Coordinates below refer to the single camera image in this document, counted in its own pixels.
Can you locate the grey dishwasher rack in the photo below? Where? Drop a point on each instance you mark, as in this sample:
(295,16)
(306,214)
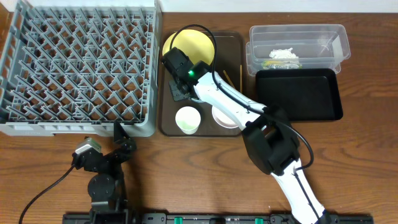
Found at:
(73,68)

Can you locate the dark brown serving tray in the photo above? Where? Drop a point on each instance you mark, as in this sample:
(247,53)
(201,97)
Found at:
(229,58)

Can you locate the white green cup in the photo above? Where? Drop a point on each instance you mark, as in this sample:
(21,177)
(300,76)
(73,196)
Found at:
(188,119)

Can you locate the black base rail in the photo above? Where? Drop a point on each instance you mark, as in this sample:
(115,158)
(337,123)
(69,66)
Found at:
(161,218)

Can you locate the clear plastic bin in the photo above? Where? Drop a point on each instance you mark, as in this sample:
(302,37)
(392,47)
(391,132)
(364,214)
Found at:
(316,45)

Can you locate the left wooden chopstick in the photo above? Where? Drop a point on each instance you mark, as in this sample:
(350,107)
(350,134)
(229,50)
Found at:
(228,79)

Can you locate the white wrapper waste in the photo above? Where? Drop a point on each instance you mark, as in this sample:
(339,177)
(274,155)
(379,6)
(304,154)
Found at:
(283,54)

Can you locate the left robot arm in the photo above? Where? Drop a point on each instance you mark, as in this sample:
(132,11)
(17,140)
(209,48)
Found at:
(107,188)

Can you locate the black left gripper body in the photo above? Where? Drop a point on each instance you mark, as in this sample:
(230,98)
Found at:
(121,146)

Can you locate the white pink bowl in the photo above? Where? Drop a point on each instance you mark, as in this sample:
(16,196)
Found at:
(221,119)

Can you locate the black waste tray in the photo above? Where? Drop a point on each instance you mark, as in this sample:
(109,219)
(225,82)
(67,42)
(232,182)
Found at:
(308,94)

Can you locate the yellow plate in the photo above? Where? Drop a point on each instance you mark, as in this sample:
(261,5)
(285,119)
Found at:
(196,45)

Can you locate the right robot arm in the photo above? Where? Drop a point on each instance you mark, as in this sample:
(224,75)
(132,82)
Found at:
(269,138)

